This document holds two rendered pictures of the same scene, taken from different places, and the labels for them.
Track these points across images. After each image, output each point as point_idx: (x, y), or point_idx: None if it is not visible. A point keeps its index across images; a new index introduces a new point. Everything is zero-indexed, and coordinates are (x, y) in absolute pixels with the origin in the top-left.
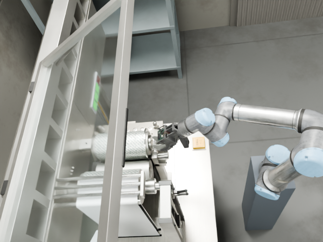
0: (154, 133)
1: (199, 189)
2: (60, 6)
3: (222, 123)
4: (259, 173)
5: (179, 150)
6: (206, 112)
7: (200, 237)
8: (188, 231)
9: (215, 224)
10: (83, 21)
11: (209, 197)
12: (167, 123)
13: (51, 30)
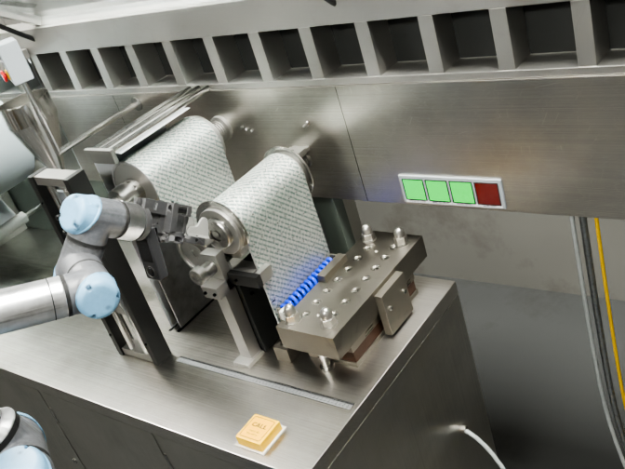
0: (315, 318)
1: (176, 402)
2: None
3: (66, 261)
4: (45, 443)
5: (282, 395)
6: (72, 200)
7: (113, 378)
8: (137, 365)
9: (104, 404)
10: (569, 65)
11: (147, 413)
12: (366, 395)
13: None
